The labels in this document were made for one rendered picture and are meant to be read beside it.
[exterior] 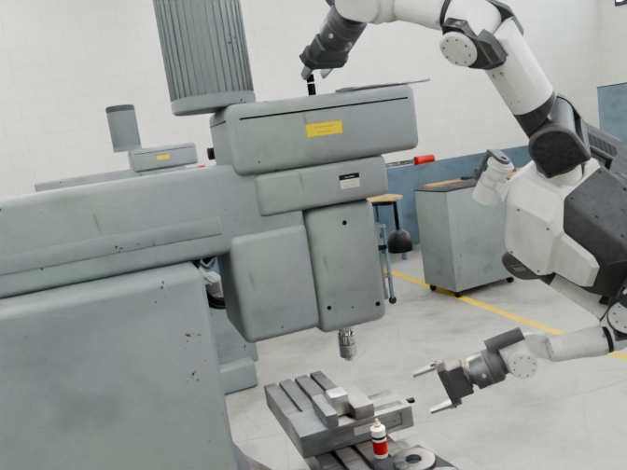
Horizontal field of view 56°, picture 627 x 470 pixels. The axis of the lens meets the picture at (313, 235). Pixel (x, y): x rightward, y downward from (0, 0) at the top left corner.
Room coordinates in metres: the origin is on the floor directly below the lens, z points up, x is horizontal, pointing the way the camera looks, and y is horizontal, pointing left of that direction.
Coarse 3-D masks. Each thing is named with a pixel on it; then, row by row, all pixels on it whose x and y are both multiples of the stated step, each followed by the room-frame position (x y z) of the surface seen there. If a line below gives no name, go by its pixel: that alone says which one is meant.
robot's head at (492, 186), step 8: (488, 168) 1.45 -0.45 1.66; (496, 168) 1.42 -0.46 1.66; (488, 176) 1.44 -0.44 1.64; (496, 176) 1.43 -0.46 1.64; (504, 176) 1.43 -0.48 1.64; (480, 184) 1.46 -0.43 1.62; (488, 184) 1.44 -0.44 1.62; (496, 184) 1.43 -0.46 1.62; (504, 184) 1.42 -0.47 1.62; (480, 192) 1.46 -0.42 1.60; (488, 192) 1.44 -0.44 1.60; (496, 192) 1.44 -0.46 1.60; (504, 192) 1.41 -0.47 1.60; (480, 200) 1.46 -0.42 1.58; (488, 200) 1.45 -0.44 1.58; (496, 200) 1.46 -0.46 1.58
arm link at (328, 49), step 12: (324, 24) 1.37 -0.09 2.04; (324, 36) 1.38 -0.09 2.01; (336, 36) 1.35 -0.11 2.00; (312, 48) 1.42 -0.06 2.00; (324, 48) 1.39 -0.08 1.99; (336, 48) 1.38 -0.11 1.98; (348, 48) 1.39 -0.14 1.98; (300, 60) 1.43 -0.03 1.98; (312, 60) 1.41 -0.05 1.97; (324, 60) 1.42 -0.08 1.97; (336, 60) 1.44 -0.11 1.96
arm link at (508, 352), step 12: (504, 336) 1.39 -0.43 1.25; (516, 336) 1.38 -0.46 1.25; (492, 348) 1.39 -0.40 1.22; (504, 348) 1.40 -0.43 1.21; (516, 348) 1.38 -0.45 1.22; (528, 348) 1.39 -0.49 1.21; (492, 360) 1.38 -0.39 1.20; (504, 360) 1.38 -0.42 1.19; (516, 360) 1.34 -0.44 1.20; (528, 360) 1.34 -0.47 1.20; (492, 372) 1.37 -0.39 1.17; (504, 372) 1.37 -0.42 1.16; (516, 372) 1.34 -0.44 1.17; (528, 372) 1.34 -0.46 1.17
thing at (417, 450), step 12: (396, 456) 1.16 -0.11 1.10; (408, 456) 1.16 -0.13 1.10; (420, 456) 1.15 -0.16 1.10; (432, 456) 1.14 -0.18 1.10; (384, 468) 1.15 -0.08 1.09; (396, 468) 1.13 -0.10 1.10; (408, 468) 1.11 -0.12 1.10; (420, 468) 1.11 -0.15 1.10; (432, 468) 1.12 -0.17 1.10; (444, 468) 1.10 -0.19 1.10; (456, 468) 1.09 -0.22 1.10
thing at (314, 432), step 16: (320, 400) 1.68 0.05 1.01; (384, 400) 1.71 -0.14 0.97; (400, 400) 1.69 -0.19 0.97; (288, 416) 1.69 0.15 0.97; (304, 416) 1.68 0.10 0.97; (320, 416) 1.64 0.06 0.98; (336, 416) 1.59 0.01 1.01; (352, 416) 1.63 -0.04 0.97; (384, 416) 1.63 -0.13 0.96; (400, 416) 1.64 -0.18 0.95; (304, 432) 1.58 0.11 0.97; (320, 432) 1.57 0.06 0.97; (336, 432) 1.59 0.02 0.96; (352, 432) 1.60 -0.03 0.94; (368, 432) 1.61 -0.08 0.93; (304, 448) 1.56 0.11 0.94; (320, 448) 1.57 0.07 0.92; (336, 448) 1.58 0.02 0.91
